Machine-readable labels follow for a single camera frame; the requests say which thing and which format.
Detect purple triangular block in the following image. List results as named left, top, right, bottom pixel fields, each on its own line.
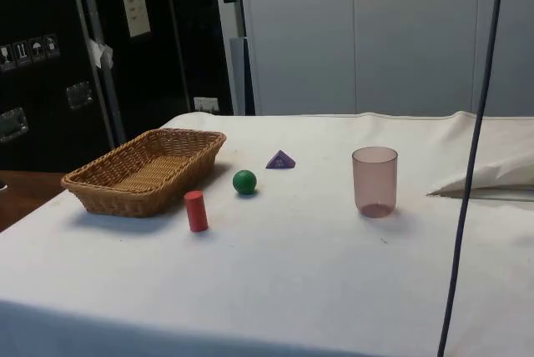
left=265, top=149, right=298, bottom=170

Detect red cylinder block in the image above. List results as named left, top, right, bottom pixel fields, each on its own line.
left=184, top=190, right=209, bottom=233

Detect rectangular wicker basket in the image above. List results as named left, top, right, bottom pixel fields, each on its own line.
left=60, top=128, right=228, bottom=219

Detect green ball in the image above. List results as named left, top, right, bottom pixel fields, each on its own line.
left=232, top=169, right=258, bottom=196

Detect see-through pink cup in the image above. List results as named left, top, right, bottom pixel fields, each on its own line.
left=351, top=146, right=399, bottom=219

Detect pale lockers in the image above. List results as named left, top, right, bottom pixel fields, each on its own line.
left=236, top=0, right=534, bottom=117

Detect black cabinet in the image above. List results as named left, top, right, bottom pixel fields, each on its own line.
left=0, top=0, right=256, bottom=173

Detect black cable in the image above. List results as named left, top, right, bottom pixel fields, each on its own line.
left=436, top=0, right=507, bottom=357

